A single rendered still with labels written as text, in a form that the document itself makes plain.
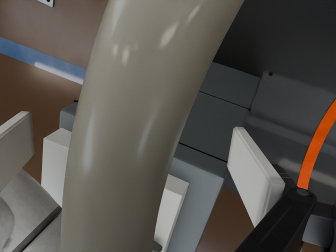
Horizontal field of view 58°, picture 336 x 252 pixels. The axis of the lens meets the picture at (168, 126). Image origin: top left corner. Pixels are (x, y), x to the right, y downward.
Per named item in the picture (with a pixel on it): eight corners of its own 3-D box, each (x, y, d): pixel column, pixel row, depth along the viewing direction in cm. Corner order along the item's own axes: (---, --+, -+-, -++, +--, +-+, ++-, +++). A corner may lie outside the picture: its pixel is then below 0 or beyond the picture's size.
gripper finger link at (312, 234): (298, 220, 12) (371, 224, 12) (259, 162, 17) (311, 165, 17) (290, 250, 12) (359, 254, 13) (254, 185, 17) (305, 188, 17)
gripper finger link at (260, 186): (270, 181, 13) (287, 182, 13) (233, 125, 20) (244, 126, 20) (257, 237, 14) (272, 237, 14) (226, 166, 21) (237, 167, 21)
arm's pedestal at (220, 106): (237, 165, 149) (190, 315, 81) (146, 128, 159) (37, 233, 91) (278, 69, 125) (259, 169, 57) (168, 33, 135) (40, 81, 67)
